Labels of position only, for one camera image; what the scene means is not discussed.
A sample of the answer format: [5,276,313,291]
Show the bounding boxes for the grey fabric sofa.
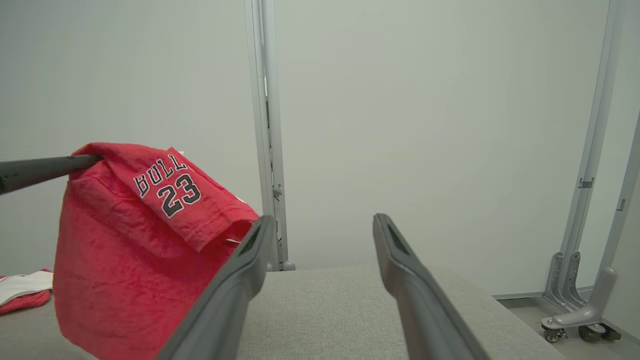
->
[0,265,566,360]

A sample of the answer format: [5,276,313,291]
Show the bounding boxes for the red shorts with white stripe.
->
[52,142,261,360]

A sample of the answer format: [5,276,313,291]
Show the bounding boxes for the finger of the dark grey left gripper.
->
[0,155,103,196]

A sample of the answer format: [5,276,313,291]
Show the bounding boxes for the grey partition post with bracket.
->
[542,0,626,313]

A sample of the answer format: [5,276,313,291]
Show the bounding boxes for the red jersey with white sleeves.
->
[0,269,54,316]

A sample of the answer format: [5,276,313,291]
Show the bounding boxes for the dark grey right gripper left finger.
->
[157,215,276,360]

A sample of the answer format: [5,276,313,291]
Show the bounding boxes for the grey stand leg with casters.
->
[540,112,640,343]

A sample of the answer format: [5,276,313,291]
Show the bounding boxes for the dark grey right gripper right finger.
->
[372,214,491,360]

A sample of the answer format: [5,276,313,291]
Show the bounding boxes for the grey double partition post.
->
[244,0,297,272]

